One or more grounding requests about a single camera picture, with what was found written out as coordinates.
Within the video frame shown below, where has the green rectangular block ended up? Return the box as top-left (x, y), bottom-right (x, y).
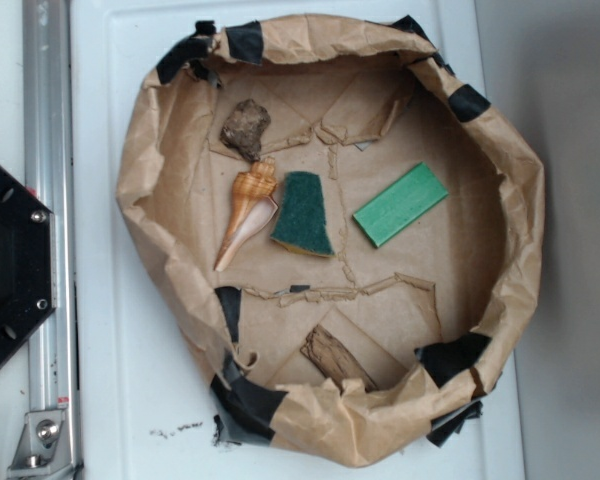
top-left (353, 163), bottom-right (449, 248)

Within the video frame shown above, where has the dark green sponge piece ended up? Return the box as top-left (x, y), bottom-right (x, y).
top-left (270, 171), bottom-right (335, 257)

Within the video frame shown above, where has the orange spiral seashell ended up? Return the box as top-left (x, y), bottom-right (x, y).
top-left (214, 157), bottom-right (278, 272)

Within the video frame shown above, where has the brown wood piece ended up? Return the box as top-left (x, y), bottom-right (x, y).
top-left (300, 325), bottom-right (378, 392)

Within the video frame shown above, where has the brown rough rock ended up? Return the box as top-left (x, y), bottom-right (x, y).
top-left (220, 99), bottom-right (271, 162)

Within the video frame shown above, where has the brown paper bag basin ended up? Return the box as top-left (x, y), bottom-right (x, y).
top-left (116, 14), bottom-right (545, 467)

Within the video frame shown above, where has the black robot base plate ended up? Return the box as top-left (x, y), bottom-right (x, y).
top-left (0, 165), bottom-right (55, 369)

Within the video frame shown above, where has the aluminium extrusion rail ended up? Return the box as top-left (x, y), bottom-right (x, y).
top-left (22, 1), bottom-right (84, 479)

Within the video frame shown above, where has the metal corner bracket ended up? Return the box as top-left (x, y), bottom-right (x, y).
top-left (7, 409), bottom-right (71, 479)

